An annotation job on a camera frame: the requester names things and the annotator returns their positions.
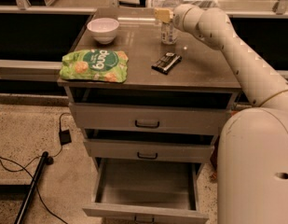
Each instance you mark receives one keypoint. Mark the grey drawer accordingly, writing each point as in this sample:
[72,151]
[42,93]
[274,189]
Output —
[146,192]
[135,118]
[148,151]

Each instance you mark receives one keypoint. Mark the black snack bar wrapper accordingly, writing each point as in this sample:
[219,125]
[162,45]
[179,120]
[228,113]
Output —
[166,63]

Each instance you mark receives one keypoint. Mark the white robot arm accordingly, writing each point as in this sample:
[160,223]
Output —
[252,161]

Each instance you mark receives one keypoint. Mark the grey drawer cabinet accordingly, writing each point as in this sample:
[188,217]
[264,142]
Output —
[202,79]

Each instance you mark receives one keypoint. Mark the green snack bag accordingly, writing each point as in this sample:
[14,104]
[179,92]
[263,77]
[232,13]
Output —
[95,64]

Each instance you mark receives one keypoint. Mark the black pole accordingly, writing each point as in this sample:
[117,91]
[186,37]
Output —
[31,188]

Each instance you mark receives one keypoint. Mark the middle grey drawer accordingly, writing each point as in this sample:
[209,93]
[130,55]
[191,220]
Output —
[148,151]

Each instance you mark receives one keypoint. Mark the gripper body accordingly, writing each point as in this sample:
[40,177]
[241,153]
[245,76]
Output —
[180,17]

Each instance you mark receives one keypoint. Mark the top grey drawer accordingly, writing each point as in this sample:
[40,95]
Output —
[135,118]

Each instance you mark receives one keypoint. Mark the white ceramic bowl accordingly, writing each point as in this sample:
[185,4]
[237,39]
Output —
[103,30]

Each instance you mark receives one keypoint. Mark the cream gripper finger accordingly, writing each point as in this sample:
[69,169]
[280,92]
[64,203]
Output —
[163,14]

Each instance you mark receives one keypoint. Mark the orange backpack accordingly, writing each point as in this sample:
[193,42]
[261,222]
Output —
[213,160]

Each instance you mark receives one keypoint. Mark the black power adapter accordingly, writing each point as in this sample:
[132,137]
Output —
[65,137]

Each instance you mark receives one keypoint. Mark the bottom grey drawer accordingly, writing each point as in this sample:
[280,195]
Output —
[146,192]

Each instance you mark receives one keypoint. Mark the clear plastic water bottle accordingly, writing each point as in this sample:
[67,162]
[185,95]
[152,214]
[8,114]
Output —
[168,31]

